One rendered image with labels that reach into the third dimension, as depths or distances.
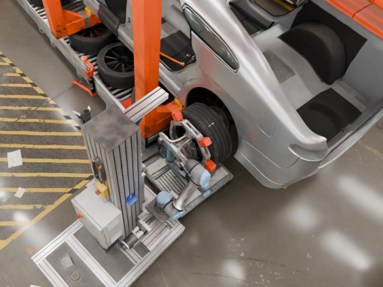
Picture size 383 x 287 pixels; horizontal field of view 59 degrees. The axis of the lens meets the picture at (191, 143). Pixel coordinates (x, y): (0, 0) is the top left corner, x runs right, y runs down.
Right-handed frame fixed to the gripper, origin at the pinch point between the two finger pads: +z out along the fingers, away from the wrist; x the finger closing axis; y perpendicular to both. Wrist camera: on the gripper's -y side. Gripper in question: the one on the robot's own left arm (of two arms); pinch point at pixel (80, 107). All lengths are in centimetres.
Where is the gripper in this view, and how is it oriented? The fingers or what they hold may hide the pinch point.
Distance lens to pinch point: 319.5
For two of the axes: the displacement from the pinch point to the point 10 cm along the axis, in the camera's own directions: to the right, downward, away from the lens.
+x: 8.1, -3.3, 4.9
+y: -2.2, 5.9, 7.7
